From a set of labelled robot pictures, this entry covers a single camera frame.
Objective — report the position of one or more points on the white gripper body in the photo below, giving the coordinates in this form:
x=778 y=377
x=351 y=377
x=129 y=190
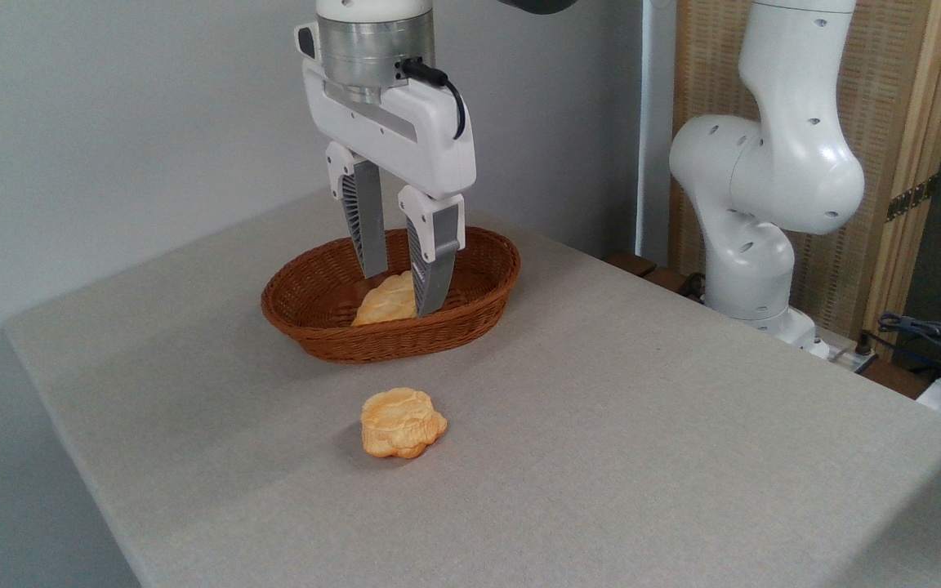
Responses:
x=405 y=135

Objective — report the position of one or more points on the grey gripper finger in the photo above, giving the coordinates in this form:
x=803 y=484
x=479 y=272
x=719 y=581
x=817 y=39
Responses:
x=368 y=220
x=436 y=269

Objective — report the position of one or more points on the golden bread roll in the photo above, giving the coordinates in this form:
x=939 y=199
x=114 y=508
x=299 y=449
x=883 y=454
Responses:
x=385 y=306
x=401 y=423

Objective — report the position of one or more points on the brown wicker basket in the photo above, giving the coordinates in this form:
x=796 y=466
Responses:
x=389 y=343

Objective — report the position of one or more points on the brown wooden base board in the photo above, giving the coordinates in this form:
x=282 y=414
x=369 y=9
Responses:
x=642 y=268

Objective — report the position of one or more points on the metal screen hinge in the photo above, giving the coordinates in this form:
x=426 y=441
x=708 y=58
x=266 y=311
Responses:
x=912 y=198

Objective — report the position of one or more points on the bamboo folding screen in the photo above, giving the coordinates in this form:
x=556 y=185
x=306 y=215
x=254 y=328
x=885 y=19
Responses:
x=895 y=82

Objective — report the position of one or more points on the white vertical post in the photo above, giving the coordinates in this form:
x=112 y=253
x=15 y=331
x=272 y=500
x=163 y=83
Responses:
x=655 y=122

